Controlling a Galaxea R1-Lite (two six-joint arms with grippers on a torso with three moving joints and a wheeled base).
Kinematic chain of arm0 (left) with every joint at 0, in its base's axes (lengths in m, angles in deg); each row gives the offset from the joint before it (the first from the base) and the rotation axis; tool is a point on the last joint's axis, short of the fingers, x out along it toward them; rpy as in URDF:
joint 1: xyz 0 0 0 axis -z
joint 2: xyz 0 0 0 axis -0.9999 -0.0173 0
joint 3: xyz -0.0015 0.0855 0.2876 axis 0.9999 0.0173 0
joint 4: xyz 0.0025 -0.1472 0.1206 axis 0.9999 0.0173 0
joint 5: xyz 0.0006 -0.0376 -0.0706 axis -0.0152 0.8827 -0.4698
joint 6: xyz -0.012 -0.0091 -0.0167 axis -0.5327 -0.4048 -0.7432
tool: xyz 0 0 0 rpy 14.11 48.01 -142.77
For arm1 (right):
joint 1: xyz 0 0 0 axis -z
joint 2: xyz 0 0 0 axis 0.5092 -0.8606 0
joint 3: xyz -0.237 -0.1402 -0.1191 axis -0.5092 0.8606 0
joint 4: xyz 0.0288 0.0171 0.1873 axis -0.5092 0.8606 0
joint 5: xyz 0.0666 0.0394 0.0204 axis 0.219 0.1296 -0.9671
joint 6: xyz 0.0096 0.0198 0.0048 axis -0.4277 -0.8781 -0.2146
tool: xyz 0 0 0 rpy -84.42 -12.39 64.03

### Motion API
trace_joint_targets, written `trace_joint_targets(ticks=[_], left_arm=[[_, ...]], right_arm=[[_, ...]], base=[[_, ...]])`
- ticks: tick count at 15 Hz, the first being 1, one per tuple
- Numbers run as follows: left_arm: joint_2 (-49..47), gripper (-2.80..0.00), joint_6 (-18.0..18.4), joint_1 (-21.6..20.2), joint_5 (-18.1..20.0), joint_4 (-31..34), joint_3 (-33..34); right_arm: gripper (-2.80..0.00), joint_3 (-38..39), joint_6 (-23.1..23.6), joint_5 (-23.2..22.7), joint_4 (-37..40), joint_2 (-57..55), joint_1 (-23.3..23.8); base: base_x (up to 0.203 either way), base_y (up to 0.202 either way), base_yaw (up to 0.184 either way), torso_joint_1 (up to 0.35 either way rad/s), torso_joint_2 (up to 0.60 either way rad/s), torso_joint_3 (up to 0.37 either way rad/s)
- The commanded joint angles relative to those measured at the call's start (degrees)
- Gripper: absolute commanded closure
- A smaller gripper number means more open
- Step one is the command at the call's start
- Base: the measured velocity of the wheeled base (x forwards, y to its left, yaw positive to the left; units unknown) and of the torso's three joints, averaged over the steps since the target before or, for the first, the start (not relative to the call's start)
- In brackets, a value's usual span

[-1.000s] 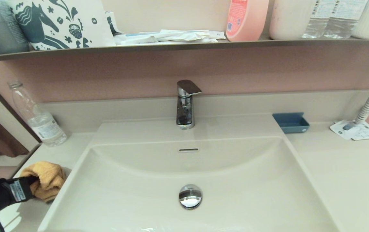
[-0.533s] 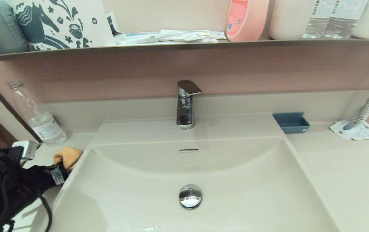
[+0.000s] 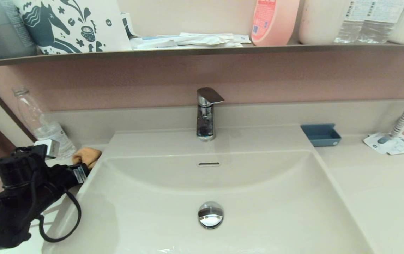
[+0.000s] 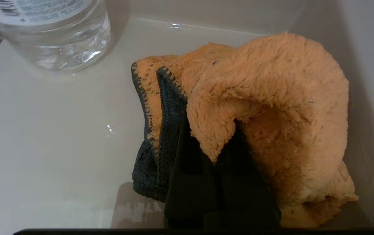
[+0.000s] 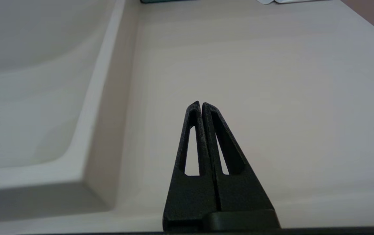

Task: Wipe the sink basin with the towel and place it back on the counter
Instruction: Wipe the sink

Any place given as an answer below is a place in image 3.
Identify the blue soap dish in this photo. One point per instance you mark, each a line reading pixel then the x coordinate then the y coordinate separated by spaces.
pixel 322 136

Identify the chrome faucet body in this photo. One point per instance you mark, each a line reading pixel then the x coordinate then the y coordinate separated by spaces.
pixel 205 121

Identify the white packet with blue stripe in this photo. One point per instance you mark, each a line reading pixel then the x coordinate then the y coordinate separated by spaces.
pixel 156 43

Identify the chrome drain stopper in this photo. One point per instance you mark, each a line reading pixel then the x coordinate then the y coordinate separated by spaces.
pixel 211 215

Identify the small white printed box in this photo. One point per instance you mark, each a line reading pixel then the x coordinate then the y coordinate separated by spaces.
pixel 128 24

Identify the cream white jar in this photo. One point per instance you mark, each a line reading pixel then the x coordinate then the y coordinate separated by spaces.
pixel 318 24

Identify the small white card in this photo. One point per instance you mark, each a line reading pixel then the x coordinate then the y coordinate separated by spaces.
pixel 244 38

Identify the clear plastic water bottle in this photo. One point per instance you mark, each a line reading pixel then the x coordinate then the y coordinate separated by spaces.
pixel 350 31
pixel 378 28

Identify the orange grey-backed microfibre cloth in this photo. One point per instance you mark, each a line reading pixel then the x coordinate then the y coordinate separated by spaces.
pixel 89 155

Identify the white crumpled wrapper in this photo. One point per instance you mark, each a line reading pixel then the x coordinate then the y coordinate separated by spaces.
pixel 210 39

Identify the pink plastic bottle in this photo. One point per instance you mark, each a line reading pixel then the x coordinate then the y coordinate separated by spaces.
pixel 279 24

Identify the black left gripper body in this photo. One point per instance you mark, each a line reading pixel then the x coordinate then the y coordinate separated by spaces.
pixel 67 176

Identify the white bag with horse print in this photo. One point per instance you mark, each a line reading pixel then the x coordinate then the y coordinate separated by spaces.
pixel 103 35

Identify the beige ceramic sink basin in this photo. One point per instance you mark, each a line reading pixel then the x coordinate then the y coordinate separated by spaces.
pixel 276 211

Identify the capless clear plastic bottle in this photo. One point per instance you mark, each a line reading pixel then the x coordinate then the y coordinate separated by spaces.
pixel 46 130

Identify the brown wall shelf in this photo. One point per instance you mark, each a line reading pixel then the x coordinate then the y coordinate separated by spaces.
pixel 187 51

